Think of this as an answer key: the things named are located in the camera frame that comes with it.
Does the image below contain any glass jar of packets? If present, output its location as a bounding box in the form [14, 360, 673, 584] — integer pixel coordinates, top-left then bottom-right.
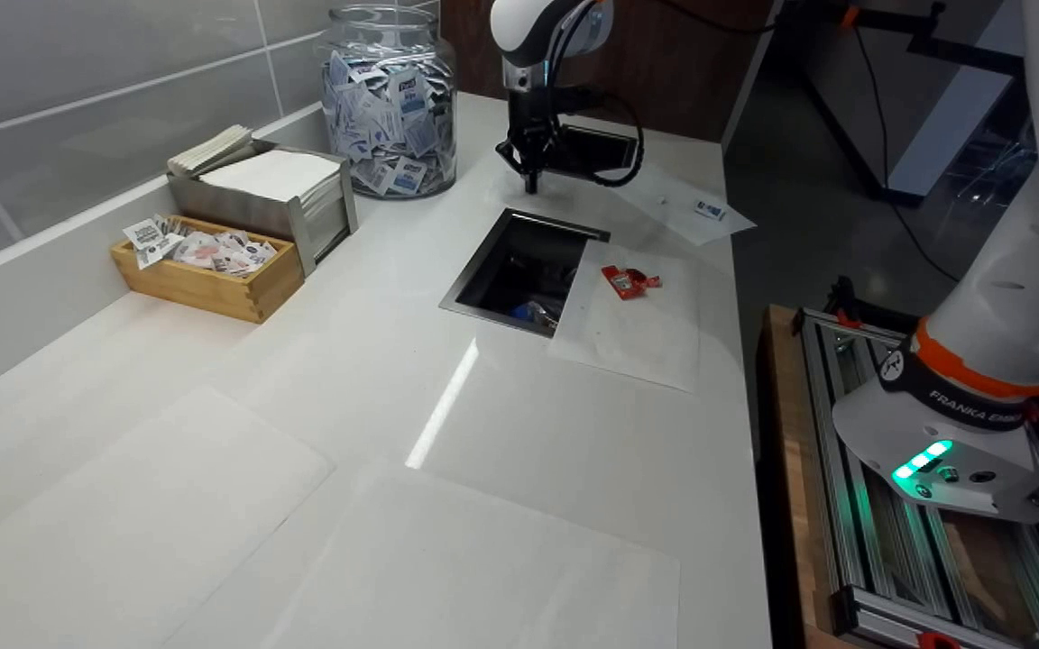
[317, 0, 464, 200]

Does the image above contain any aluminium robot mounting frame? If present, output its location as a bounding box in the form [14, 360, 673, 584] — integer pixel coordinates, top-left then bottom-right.
[797, 302, 1039, 649]

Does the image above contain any wooden base board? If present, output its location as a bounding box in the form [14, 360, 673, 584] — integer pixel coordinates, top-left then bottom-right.
[761, 302, 842, 649]

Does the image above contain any white napkin under red wrapper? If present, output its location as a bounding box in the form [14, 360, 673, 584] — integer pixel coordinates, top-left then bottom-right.
[551, 240, 708, 389]

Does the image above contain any plain white paper napkin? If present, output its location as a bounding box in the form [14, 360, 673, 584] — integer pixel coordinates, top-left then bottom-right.
[265, 469, 682, 649]
[0, 385, 334, 649]

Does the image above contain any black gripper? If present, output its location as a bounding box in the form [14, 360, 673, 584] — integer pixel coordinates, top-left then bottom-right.
[504, 84, 568, 194]

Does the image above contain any red candy wrapper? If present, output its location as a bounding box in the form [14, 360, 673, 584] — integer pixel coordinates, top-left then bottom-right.
[598, 264, 666, 302]

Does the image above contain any blue wrapper scrap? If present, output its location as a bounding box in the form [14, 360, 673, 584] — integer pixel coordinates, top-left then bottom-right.
[504, 297, 557, 332]

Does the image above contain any small wooden packet box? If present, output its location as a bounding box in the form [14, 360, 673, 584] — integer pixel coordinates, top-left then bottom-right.
[108, 211, 308, 326]

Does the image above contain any clear plastic sheet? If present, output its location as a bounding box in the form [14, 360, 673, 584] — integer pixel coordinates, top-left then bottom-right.
[613, 174, 758, 251]

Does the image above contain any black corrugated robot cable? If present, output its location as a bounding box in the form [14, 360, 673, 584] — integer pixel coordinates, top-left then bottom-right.
[542, 0, 650, 189]

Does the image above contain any blue and white sugar packet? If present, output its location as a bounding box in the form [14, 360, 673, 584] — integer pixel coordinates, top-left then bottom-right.
[694, 197, 737, 231]

